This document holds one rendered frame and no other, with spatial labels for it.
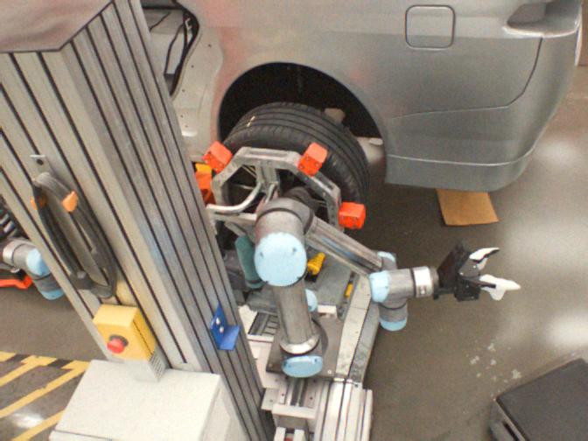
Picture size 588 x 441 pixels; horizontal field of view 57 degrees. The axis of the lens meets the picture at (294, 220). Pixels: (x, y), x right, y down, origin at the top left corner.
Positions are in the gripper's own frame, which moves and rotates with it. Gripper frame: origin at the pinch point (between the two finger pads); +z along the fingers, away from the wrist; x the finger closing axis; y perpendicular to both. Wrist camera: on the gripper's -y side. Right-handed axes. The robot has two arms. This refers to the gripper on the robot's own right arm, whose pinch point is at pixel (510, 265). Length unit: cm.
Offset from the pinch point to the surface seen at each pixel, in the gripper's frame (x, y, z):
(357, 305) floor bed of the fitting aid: -99, 103, -34
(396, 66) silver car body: -94, -21, -11
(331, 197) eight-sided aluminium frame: -70, 17, -41
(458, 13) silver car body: -83, -40, 8
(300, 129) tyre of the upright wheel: -86, -4, -50
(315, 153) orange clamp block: -72, -1, -45
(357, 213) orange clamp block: -69, 26, -32
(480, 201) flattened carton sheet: -173, 100, 51
